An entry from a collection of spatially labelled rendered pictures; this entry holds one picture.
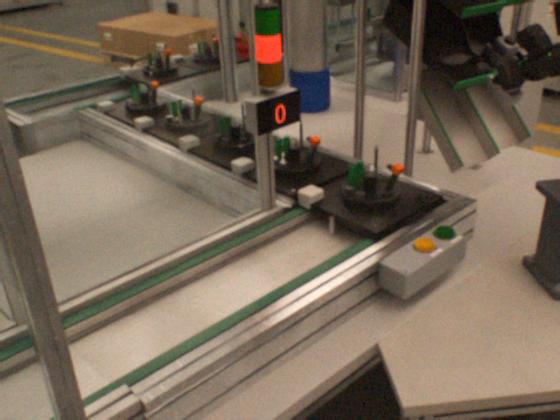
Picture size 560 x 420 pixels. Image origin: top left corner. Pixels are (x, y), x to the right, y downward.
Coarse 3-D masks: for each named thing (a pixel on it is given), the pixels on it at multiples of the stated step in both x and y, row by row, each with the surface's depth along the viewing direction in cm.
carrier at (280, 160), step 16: (288, 144) 161; (288, 160) 158; (304, 160) 158; (320, 160) 157; (336, 160) 162; (288, 176) 153; (304, 176) 153; (320, 176) 153; (336, 176) 153; (288, 192) 146
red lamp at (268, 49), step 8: (256, 40) 120; (264, 40) 119; (272, 40) 119; (280, 40) 121; (256, 48) 121; (264, 48) 120; (272, 48) 120; (280, 48) 121; (256, 56) 122; (264, 56) 120; (272, 56) 120; (280, 56) 122
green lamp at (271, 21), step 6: (258, 12) 117; (264, 12) 116; (270, 12) 116; (276, 12) 117; (258, 18) 117; (264, 18) 117; (270, 18) 117; (276, 18) 118; (258, 24) 118; (264, 24) 117; (270, 24) 117; (276, 24) 118; (258, 30) 119; (264, 30) 118; (270, 30) 118; (276, 30) 119; (258, 36) 119; (264, 36) 119; (270, 36) 119
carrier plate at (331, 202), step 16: (384, 176) 152; (336, 192) 145; (416, 192) 144; (432, 192) 143; (320, 208) 139; (336, 208) 138; (352, 208) 138; (400, 208) 137; (416, 208) 137; (352, 224) 132; (368, 224) 131; (384, 224) 131; (400, 224) 133
